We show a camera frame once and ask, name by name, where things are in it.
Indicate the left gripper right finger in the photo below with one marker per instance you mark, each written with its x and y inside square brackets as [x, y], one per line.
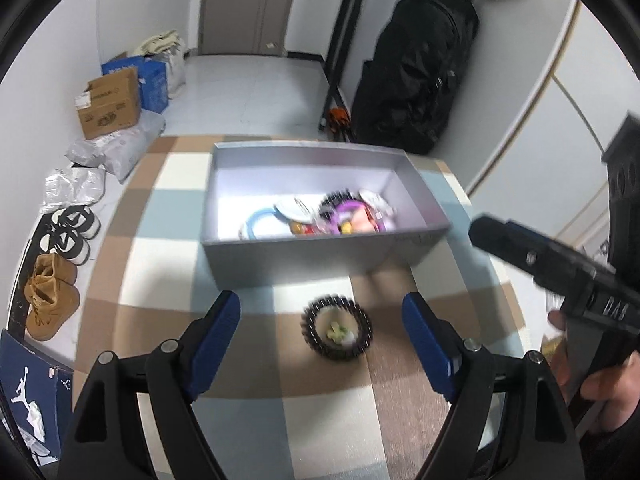
[507, 417]

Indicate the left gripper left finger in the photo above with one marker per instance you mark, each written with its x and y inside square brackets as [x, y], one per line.
[106, 438]

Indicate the small yellow green charm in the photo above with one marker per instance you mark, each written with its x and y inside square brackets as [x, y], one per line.
[339, 334]

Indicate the white red round case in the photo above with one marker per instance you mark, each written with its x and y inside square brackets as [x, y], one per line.
[294, 210]

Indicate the clear ring red base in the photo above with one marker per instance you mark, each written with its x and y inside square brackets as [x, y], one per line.
[380, 212]

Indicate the person right hand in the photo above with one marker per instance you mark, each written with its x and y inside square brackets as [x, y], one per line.
[616, 387]

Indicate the navy jordan shoe box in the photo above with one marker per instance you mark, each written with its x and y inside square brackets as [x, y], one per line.
[39, 391]

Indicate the brown suede boot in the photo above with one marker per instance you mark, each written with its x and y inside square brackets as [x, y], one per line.
[50, 272]
[52, 302]

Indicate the black white sneaker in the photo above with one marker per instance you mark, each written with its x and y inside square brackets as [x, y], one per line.
[66, 243]
[81, 219]

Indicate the checkered table cloth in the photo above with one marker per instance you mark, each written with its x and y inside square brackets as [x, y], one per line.
[278, 410]

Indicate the white plastic bag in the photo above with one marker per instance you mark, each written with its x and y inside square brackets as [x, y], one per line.
[74, 186]

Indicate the grey cardboard box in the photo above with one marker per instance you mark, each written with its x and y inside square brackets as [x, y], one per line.
[249, 176]

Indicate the grey plastic mail bag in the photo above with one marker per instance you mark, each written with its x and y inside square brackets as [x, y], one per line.
[120, 151]

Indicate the black backpack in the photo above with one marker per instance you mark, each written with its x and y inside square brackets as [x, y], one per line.
[406, 91]

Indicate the orange black tool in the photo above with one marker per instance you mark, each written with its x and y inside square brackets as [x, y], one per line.
[338, 124]

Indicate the brown cardboard box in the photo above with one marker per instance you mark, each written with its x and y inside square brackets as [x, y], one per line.
[109, 103]

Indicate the blue cardboard box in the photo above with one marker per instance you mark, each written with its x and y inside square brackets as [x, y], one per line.
[152, 79]

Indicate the white bag with clothes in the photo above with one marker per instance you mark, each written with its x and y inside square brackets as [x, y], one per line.
[169, 48]

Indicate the grey door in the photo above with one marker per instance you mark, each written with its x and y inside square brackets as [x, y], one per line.
[243, 27]

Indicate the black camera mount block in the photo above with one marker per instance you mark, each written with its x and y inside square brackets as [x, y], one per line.
[621, 159]

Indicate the blue ring toy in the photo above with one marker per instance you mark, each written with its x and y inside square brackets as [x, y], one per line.
[264, 223]

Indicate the purple ring doll toy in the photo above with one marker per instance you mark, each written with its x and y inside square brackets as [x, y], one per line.
[342, 212]

